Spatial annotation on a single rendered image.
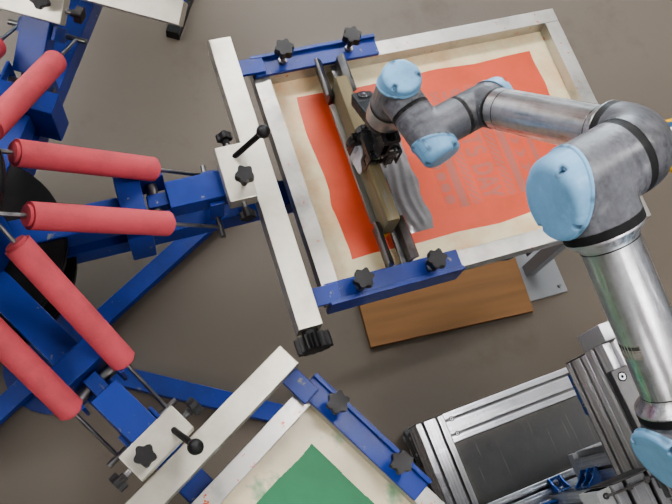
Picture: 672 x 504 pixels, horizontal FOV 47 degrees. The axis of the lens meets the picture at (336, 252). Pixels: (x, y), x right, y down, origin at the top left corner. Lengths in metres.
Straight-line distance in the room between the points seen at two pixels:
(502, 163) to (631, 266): 0.79
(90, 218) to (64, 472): 1.24
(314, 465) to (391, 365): 1.11
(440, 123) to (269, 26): 1.80
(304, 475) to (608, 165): 0.84
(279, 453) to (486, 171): 0.79
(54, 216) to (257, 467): 0.60
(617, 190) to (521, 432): 1.49
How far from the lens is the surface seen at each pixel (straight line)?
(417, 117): 1.39
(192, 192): 1.61
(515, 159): 1.88
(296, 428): 1.57
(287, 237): 1.57
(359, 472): 1.57
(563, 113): 1.28
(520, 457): 2.47
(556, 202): 1.07
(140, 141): 2.85
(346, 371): 2.59
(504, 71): 1.99
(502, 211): 1.80
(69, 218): 1.44
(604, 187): 1.07
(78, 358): 1.51
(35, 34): 1.76
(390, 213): 1.61
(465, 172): 1.82
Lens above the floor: 2.50
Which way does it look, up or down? 68 degrees down
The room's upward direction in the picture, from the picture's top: 22 degrees clockwise
